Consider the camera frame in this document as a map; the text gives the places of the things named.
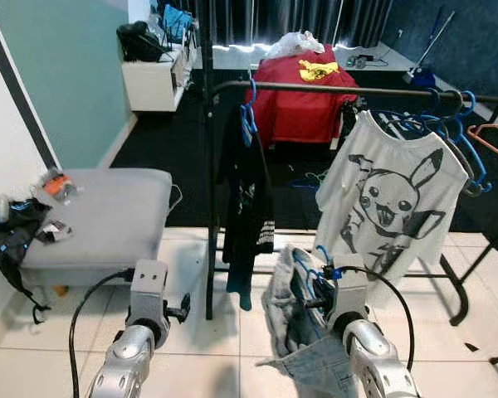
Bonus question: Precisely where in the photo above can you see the turquoise blue bag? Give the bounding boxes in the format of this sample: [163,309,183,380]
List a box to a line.
[161,4,194,44]

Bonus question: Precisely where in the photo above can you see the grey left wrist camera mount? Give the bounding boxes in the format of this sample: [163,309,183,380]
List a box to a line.
[129,260,169,325]

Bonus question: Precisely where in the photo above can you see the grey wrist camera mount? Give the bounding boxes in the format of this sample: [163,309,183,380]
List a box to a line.
[129,260,169,325]
[333,253,371,321]

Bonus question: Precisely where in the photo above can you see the white shirt black print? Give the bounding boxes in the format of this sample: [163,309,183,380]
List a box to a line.
[314,110,471,288]

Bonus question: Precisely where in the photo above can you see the black metal clothes rack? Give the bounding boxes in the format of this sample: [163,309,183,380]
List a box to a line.
[201,0,498,327]

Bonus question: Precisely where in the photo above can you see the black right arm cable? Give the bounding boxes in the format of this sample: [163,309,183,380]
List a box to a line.
[340,265,416,372]

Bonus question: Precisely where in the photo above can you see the grey upholstered ottoman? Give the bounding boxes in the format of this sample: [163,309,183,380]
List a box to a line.
[21,168,173,291]

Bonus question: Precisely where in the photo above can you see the white plastic bag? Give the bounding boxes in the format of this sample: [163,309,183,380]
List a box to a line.
[267,31,325,61]

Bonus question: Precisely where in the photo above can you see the cable ties pack orange label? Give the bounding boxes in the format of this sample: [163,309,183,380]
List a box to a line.
[41,170,78,205]

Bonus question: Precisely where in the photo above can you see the pink plastic hanger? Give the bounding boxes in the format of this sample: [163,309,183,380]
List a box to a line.
[467,123,498,165]

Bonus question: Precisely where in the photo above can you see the dark grey curtains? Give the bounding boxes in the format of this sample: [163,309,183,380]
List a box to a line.
[191,0,395,49]

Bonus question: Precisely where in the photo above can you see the light blue denim shorts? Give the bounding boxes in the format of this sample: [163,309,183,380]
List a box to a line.
[257,245,363,398]

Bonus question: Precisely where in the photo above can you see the black Petronas t-shirt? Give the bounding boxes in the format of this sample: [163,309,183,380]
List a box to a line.
[218,104,276,313]

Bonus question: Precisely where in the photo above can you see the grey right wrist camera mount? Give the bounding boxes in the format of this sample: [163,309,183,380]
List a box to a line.
[333,253,371,321]

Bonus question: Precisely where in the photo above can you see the white low cabinet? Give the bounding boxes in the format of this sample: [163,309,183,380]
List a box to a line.
[121,46,200,114]

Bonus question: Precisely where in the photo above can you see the red cloth yellow emblem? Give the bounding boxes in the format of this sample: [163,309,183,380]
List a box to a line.
[251,46,360,147]

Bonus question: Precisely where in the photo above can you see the black backpack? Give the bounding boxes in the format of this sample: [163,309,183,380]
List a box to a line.
[0,197,54,326]

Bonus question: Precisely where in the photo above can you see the blue mop long handle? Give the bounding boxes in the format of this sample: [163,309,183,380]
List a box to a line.
[403,10,457,89]

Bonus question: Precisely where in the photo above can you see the black duffel bag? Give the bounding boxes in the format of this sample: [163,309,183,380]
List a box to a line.
[116,21,167,64]

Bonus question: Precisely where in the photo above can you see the small black tag card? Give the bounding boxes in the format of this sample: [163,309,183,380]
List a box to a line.
[35,220,72,244]

